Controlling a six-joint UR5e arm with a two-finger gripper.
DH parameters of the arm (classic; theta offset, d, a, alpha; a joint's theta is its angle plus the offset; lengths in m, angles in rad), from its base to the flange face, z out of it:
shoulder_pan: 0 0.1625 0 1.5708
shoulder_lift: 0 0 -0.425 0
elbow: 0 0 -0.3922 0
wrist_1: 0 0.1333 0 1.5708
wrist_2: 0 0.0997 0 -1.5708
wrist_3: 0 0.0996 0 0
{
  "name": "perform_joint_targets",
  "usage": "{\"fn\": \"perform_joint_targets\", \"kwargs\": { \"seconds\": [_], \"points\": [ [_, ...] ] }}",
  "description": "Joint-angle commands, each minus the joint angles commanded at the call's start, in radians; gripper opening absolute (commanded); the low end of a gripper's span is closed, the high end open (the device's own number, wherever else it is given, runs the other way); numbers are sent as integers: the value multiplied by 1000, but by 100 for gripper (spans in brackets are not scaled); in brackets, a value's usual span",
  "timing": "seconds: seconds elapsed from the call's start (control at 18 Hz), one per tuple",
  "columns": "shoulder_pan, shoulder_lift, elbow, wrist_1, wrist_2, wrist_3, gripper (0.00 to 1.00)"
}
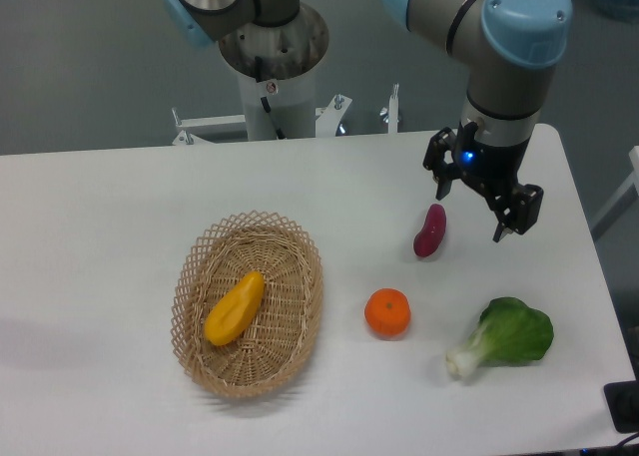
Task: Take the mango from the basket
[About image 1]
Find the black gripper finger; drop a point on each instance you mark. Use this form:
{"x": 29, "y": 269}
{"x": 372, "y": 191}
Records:
{"x": 443, "y": 173}
{"x": 517, "y": 210}

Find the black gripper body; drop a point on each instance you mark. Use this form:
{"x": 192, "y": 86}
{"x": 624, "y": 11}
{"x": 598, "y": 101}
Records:
{"x": 489, "y": 151}

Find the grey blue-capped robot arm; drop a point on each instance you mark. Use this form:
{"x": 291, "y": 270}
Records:
{"x": 510, "y": 47}

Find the oval wicker basket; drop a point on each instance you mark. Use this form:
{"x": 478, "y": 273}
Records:
{"x": 281, "y": 337}

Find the yellow mango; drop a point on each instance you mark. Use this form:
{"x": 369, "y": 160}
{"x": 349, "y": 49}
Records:
{"x": 234, "y": 313}

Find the purple sweet potato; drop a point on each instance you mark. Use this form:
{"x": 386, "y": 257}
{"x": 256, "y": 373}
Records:
{"x": 430, "y": 237}

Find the green bok choy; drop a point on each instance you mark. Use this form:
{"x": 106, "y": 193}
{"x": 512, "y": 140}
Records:
{"x": 508, "y": 331}

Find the orange tangerine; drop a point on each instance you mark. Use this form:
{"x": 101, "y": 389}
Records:
{"x": 387, "y": 312}

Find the black device at table edge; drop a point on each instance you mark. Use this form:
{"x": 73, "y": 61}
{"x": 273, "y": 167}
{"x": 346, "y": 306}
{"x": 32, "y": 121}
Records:
{"x": 622, "y": 402}

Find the white metal frame bracket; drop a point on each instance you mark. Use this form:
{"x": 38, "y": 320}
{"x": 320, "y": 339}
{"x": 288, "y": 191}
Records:
{"x": 329, "y": 122}

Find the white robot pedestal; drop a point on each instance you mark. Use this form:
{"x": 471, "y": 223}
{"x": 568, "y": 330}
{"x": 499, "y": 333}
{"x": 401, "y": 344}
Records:
{"x": 276, "y": 72}

